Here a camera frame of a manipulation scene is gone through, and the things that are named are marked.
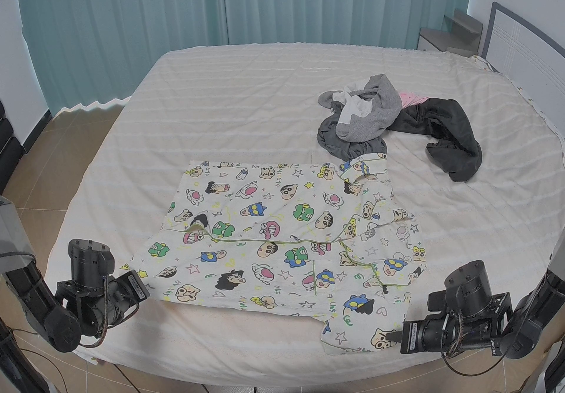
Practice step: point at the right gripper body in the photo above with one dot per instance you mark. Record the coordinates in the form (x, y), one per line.
(428, 336)

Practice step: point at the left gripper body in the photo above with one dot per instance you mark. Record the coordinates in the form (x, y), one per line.
(123, 298)

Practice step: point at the white printed pyjama top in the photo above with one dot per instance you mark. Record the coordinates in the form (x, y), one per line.
(265, 214)

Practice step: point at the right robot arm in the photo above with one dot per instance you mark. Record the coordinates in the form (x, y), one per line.
(468, 285)

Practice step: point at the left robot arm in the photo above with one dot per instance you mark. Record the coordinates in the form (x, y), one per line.
(90, 263)

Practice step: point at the bed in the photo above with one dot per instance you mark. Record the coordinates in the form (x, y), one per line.
(242, 109)

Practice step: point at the black garment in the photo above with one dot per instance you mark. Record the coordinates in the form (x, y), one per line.
(454, 139)

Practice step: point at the dark grey garment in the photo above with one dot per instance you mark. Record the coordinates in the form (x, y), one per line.
(344, 146)

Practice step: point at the light grey and white garment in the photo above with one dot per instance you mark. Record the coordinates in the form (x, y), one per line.
(370, 117)

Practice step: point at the pink garment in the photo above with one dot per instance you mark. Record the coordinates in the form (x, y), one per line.
(412, 99)

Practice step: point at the grey bedside table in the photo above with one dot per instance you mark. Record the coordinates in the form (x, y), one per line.
(446, 36)

